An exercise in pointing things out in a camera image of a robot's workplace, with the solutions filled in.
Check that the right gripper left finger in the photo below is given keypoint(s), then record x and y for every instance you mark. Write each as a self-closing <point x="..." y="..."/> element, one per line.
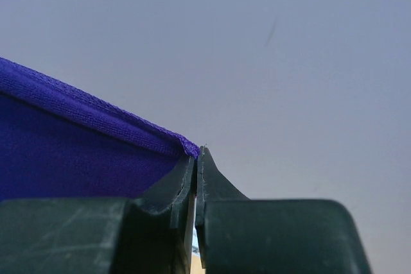
<point x="149" y="234"/>

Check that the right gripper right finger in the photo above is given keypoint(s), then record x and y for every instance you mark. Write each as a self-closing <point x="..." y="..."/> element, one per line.
<point x="239" y="235"/>

